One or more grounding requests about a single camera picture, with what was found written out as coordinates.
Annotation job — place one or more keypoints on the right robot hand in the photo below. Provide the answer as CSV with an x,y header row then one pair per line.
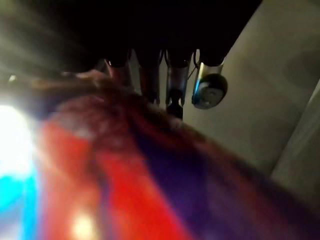
x,y
160,37

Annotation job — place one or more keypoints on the red chips bag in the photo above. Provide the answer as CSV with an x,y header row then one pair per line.
x,y
120,170

